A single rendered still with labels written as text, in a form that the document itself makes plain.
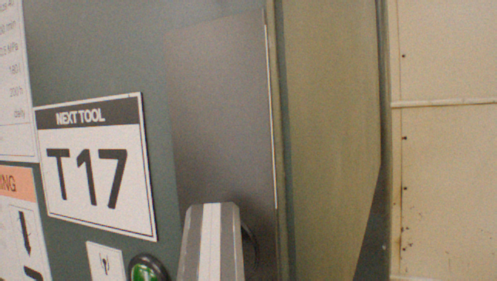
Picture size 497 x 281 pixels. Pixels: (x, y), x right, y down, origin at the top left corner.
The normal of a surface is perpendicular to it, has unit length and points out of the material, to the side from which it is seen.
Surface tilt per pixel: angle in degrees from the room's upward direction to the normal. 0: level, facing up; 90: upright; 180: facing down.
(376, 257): 90
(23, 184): 90
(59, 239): 90
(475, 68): 90
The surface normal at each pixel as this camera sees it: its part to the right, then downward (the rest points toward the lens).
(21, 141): -0.45, 0.13
